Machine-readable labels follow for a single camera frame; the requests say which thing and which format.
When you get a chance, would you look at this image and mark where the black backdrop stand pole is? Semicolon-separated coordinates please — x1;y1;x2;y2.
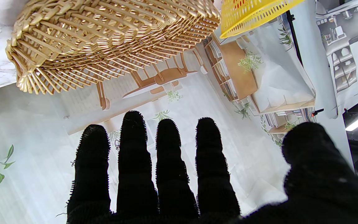
286;11;304;66

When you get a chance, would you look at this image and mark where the dining room print backdrop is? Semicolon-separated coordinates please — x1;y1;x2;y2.
0;19;338;224

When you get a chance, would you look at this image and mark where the yellow plastic mesh basket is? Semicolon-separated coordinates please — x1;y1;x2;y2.
220;0;305;39

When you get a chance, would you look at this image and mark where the oval wicker basket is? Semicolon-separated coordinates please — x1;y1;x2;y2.
6;0;221;95

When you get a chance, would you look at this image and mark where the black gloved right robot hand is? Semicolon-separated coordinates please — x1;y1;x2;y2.
67;110;358;224

